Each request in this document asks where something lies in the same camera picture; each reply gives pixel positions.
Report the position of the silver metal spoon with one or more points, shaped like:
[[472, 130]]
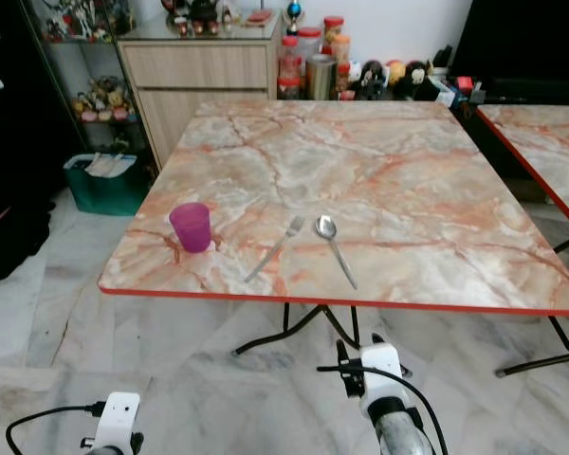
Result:
[[336, 246]]

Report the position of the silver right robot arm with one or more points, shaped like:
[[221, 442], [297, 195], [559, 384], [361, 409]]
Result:
[[403, 438]]

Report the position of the silver metal fork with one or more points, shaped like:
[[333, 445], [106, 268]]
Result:
[[275, 248]]

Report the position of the large marble folding table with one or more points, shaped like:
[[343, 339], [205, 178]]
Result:
[[370, 161]]

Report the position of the purple plastic cup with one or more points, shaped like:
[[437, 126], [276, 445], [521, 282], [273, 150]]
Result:
[[190, 227]]

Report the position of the black hanging clothes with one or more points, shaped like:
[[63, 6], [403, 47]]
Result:
[[9, 190]]

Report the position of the short red lid jar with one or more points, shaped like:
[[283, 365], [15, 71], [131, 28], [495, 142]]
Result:
[[288, 89]]

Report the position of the shiny metal canister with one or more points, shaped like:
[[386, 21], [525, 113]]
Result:
[[321, 78]]

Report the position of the small marble table red rim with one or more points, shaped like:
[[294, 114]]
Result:
[[550, 152]]

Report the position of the green storage bin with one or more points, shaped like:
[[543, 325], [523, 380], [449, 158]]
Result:
[[104, 194]]

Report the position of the yellow round plush toy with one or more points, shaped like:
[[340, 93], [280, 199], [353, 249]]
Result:
[[394, 70]]

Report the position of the small red box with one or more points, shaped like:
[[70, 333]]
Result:
[[464, 83]]

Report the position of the white papers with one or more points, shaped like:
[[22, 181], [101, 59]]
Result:
[[110, 166]]

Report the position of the tall red lid jar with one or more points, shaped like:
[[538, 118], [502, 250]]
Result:
[[289, 59]]

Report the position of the light wooden cabinet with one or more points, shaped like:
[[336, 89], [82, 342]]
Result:
[[194, 81]]

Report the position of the wide red lid jar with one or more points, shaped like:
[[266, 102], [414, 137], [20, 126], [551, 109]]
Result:
[[309, 41]]

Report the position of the orange snack jar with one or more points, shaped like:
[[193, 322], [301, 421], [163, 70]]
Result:
[[333, 27]]

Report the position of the blue ball trophy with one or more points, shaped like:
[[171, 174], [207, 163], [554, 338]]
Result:
[[292, 11]]

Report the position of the plush toy group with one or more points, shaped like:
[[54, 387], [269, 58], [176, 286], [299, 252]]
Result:
[[104, 100]]

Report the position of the black television screen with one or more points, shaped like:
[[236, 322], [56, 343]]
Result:
[[522, 38]]

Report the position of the glass display shelf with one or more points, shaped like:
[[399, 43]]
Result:
[[52, 66]]

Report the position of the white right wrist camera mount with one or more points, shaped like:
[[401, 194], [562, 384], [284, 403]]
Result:
[[381, 374]]

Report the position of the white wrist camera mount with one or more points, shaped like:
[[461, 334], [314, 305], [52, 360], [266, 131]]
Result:
[[381, 374], [119, 417]]

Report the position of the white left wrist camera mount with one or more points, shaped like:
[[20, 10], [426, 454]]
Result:
[[119, 417]]

